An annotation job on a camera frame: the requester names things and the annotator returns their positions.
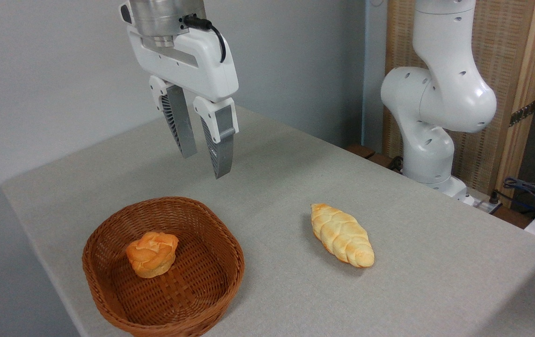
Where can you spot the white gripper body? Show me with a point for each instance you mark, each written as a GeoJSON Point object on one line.
{"type": "Point", "coordinates": [197, 65]}

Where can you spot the metal hinge on screen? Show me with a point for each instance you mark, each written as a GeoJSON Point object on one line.
{"type": "Point", "coordinates": [524, 113]}

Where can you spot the brown woven wicker basket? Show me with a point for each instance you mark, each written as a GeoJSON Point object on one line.
{"type": "Point", "coordinates": [192, 290]}

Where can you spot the black plug at robot base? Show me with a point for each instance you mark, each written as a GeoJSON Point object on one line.
{"type": "Point", "coordinates": [494, 197]}

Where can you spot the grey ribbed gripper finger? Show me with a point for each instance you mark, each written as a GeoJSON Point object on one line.
{"type": "Point", "coordinates": [223, 145]}
{"type": "Point", "coordinates": [180, 121]}

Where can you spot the long braided bread loaf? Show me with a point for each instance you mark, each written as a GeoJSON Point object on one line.
{"type": "Point", "coordinates": [342, 234]}

